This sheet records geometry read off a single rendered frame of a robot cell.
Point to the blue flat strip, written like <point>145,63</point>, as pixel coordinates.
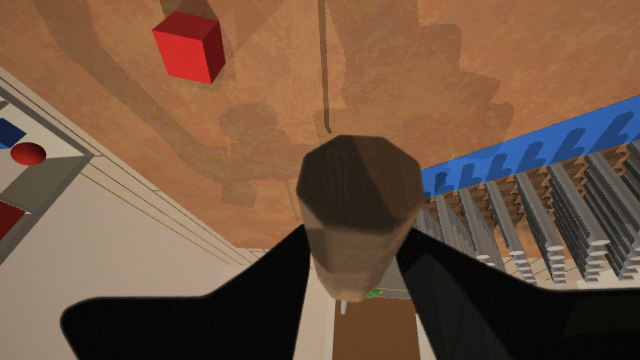
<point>607,127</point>

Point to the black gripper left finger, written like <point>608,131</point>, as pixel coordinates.
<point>253,316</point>

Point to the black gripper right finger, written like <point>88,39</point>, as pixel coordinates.
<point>472,311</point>

